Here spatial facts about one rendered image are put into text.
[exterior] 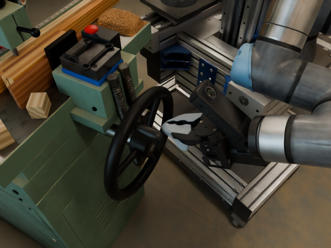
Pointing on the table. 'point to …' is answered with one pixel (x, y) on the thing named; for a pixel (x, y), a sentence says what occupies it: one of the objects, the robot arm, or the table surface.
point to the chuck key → (78, 50)
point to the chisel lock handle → (29, 31)
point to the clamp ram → (60, 47)
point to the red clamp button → (91, 29)
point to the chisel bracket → (22, 15)
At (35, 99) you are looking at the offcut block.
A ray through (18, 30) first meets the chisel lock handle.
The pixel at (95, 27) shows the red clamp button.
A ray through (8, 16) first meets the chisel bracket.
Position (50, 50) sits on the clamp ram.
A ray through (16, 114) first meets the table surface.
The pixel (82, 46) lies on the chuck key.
